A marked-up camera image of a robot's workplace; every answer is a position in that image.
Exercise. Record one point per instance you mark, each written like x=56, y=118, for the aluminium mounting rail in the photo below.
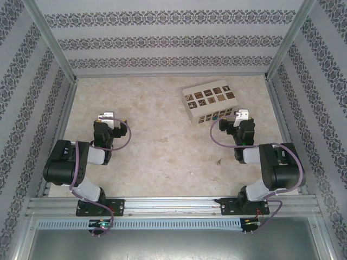
x=170, y=207

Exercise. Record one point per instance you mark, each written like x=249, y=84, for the wooden box with picture tiles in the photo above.
x=208, y=97

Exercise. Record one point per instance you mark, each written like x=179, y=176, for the aluminium rear floor rail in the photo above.
x=170, y=75

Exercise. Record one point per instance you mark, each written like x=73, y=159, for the small blue padlock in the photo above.
x=215, y=117

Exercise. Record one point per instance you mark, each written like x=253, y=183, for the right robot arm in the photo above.
x=284, y=173

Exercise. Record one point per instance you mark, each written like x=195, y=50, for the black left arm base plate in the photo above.
x=118, y=207

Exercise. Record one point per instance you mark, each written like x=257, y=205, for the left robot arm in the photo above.
x=62, y=168

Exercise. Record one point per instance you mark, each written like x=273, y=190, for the small metal key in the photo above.
x=219, y=161

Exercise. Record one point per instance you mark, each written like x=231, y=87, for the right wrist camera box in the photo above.
x=241, y=116

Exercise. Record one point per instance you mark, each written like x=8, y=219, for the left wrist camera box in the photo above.
x=108, y=117

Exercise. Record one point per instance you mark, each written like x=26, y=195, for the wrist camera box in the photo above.
x=108, y=117
x=241, y=116

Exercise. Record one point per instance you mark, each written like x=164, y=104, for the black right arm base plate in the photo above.
x=226, y=207

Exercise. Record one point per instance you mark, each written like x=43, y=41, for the grey metal sheet panel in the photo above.
x=173, y=246

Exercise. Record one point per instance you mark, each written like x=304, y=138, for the aluminium frame post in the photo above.
x=51, y=40
x=292, y=38

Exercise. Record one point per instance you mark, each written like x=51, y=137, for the aluminium side floor rail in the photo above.
x=61, y=130
x=282, y=122

